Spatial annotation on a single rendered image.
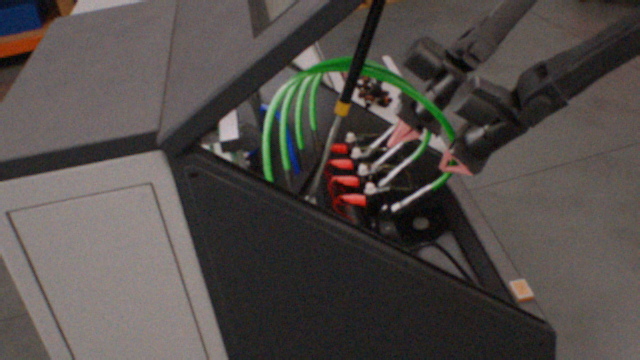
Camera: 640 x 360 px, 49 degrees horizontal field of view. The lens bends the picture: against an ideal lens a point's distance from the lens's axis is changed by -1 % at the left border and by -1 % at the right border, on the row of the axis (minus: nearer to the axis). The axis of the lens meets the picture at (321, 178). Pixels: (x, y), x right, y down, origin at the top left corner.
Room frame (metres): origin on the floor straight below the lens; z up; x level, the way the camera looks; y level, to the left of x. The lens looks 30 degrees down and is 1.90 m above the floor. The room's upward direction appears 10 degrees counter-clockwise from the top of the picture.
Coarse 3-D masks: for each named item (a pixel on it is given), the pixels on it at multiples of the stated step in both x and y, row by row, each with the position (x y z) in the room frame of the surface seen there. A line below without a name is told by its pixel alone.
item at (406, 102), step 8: (424, 88) 1.24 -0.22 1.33; (400, 96) 1.26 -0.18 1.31; (408, 96) 1.27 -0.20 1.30; (424, 96) 1.23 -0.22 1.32; (432, 96) 1.22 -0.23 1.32; (400, 104) 1.22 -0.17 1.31; (408, 104) 1.24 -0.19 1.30; (416, 104) 1.23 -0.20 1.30; (440, 104) 1.21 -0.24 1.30; (448, 104) 1.22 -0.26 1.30; (408, 112) 1.22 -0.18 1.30; (416, 112) 1.22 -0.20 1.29; (424, 112) 1.22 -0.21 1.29; (424, 120) 1.22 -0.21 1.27; (432, 120) 1.22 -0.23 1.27; (432, 128) 1.21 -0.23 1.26; (440, 128) 1.23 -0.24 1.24
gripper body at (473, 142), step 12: (468, 132) 1.08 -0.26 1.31; (480, 132) 1.05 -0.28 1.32; (456, 144) 1.07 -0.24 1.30; (468, 144) 1.07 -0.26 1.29; (480, 144) 1.05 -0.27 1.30; (492, 144) 1.04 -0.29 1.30; (456, 156) 1.05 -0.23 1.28; (468, 156) 1.06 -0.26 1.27; (480, 156) 1.06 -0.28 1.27; (468, 168) 1.05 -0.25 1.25; (480, 168) 1.05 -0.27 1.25
